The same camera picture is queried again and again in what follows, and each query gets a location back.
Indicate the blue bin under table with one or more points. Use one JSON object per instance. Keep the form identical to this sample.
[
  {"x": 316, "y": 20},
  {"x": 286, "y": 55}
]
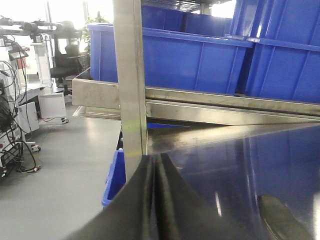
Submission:
[{"x": 116, "y": 178}]

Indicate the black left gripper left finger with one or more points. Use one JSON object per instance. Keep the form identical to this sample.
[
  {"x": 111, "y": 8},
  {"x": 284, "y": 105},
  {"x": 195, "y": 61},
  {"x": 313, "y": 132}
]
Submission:
[{"x": 128, "y": 216}]

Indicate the blue plastic bin right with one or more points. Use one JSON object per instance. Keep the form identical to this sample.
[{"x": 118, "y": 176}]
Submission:
[{"x": 284, "y": 62}]

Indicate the blue plastic bin left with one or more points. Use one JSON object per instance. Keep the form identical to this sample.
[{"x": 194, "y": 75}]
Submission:
[{"x": 174, "y": 60}]

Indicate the white robot cart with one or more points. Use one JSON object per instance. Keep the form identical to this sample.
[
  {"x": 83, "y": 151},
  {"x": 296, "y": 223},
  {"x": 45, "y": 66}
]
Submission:
[{"x": 18, "y": 113}]

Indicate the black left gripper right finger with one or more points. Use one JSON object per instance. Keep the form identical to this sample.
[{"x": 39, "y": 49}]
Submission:
[{"x": 181, "y": 214}]

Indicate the blue plastic bin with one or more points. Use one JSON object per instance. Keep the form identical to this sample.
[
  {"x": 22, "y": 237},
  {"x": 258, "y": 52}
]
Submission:
[
  {"x": 284, "y": 62},
  {"x": 174, "y": 60}
]

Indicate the black office chair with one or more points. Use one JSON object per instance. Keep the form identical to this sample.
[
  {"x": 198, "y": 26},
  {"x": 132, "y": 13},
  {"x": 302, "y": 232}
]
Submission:
[{"x": 66, "y": 64}]

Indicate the grey brake pad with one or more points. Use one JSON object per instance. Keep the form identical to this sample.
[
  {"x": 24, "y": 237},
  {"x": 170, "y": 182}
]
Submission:
[{"x": 278, "y": 220}]

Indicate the steel rack frame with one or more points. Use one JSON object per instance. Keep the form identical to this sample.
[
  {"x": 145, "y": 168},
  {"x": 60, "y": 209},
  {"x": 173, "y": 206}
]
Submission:
[{"x": 133, "y": 103}]

